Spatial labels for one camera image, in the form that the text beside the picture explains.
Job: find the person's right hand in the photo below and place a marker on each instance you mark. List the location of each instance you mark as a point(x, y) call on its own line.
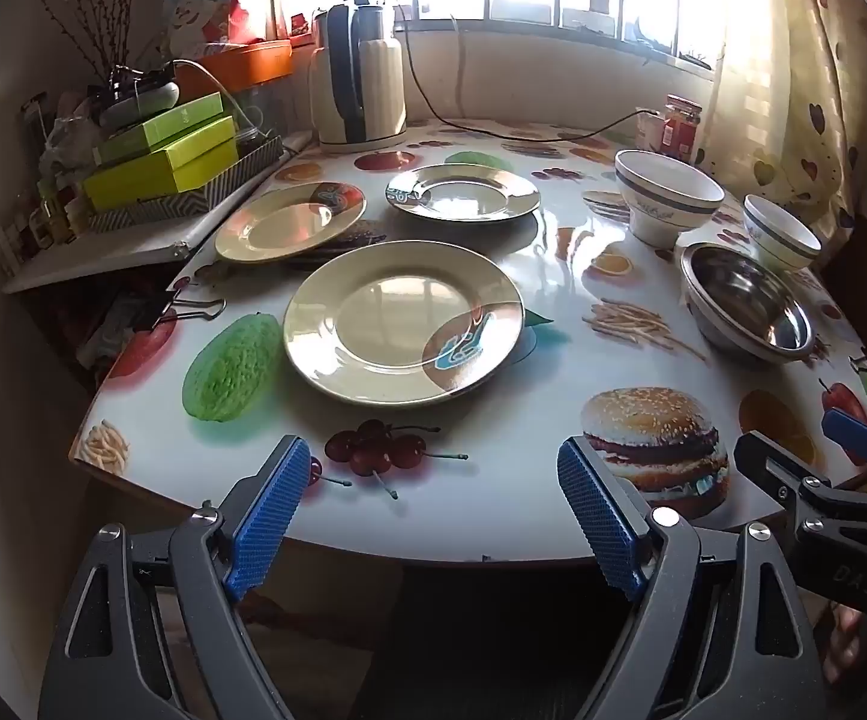
point(853, 645)

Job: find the red-lidded glass jar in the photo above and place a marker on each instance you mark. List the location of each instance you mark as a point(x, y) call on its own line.
point(682, 131)

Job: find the dried branches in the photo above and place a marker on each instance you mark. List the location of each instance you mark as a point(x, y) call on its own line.
point(96, 7)

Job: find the orange container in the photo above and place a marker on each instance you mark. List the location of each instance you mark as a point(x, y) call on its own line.
point(246, 64)

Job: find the heart printed curtain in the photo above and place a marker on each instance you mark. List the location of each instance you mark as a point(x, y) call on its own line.
point(786, 75)

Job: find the fruit printed tablecloth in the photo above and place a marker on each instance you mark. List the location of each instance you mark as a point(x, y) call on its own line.
point(553, 465)

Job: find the black binder clip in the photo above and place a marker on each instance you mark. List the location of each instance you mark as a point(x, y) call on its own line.
point(178, 311)

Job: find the cream electric kettle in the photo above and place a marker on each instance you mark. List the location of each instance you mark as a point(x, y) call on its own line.
point(381, 90)

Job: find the white side shelf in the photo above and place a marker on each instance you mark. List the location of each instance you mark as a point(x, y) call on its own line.
point(103, 259)

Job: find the cream plate with blue motif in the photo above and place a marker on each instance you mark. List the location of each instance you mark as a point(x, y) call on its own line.
point(463, 195)
point(373, 322)
point(283, 229)

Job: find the small white blue-striped bowl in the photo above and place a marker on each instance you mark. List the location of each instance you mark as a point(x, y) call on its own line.
point(778, 236)

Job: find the stainless steel bowl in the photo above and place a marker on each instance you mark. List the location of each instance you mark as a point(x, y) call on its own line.
point(748, 307)

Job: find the grey zigzag patterned tray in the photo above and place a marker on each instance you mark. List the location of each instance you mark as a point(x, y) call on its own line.
point(238, 180)

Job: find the grey oval device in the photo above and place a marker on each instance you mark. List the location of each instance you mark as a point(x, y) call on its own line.
point(141, 101)

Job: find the large white blue-striped bowl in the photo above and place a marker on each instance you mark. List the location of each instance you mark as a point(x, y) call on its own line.
point(666, 199)

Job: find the white box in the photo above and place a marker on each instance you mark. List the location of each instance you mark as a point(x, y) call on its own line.
point(649, 133)

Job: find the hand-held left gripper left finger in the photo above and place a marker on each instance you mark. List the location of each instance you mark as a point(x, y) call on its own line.
point(268, 517)

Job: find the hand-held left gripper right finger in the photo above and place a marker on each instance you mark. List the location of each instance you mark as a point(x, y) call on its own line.
point(598, 517)

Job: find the dark glass jar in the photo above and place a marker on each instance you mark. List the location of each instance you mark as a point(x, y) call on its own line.
point(248, 142)

